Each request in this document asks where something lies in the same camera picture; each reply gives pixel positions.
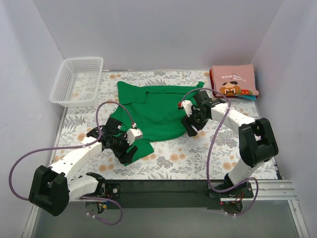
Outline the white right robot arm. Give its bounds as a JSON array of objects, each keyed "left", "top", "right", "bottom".
[{"left": 178, "top": 88, "right": 278, "bottom": 197}]

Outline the pink folded t shirt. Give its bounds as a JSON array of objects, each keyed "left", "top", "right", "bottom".
[{"left": 211, "top": 64, "right": 259, "bottom": 97}]

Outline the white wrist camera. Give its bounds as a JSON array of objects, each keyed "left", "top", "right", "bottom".
[
  {"left": 126, "top": 128, "right": 143, "bottom": 145},
  {"left": 178, "top": 100, "right": 193, "bottom": 117}
]

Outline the blue folded t shirt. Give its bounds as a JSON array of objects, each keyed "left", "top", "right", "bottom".
[{"left": 238, "top": 95, "right": 257, "bottom": 101}]

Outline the floral table mat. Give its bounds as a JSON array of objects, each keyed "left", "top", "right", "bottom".
[{"left": 51, "top": 71, "right": 240, "bottom": 179}]

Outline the green t shirt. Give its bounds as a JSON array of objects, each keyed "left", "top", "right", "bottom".
[{"left": 117, "top": 81, "right": 204, "bottom": 166}]

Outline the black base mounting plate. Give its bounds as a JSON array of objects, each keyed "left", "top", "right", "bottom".
[{"left": 76, "top": 179, "right": 256, "bottom": 210}]

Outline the white plastic basket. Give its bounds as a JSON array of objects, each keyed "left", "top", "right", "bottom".
[{"left": 50, "top": 57, "right": 104, "bottom": 108}]

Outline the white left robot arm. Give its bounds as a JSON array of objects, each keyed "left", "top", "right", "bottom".
[{"left": 28, "top": 118, "right": 143, "bottom": 216}]

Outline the red folded t shirt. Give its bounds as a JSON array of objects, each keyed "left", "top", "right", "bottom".
[{"left": 209, "top": 69, "right": 217, "bottom": 98}]

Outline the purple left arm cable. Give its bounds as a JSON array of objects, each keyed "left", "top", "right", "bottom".
[{"left": 8, "top": 101, "right": 137, "bottom": 226}]

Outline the aluminium rail frame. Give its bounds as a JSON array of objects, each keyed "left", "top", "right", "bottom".
[{"left": 24, "top": 109, "right": 310, "bottom": 238}]

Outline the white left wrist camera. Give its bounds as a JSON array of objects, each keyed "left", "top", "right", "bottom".
[{"left": 126, "top": 128, "right": 143, "bottom": 145}]

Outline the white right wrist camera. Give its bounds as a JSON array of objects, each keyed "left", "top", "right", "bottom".
[{"left": 178, "top": 100, "right": 193, "bottom": 117}]

